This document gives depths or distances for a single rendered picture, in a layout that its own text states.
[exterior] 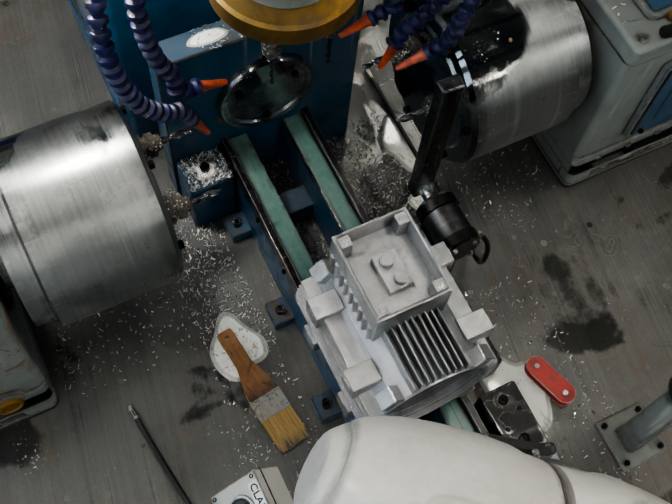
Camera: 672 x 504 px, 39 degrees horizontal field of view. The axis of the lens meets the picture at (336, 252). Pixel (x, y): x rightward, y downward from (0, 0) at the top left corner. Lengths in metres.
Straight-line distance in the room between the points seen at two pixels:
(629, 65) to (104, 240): 0.73
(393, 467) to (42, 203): 0.67
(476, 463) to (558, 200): 1.02
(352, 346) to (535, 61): 0.46
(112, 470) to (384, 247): 0.52
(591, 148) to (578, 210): 0.12
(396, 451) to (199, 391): 0.84
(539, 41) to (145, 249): 0.58
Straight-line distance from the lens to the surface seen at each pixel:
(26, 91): 1.69
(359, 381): 1.13
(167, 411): 1.41
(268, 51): 1.11
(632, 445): 1.45
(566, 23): 1.34
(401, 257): 1.15
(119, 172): 1.16
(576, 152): 1.55
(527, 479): 0.64
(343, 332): 1.16
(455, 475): 0.61
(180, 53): 1.26
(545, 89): 1.33
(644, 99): 1.49
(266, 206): 1.40
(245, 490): 1.10
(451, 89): 1.12
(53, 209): 1.15
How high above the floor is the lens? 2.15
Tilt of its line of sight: 65 degrees down
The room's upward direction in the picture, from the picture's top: 9 degrees clockwise
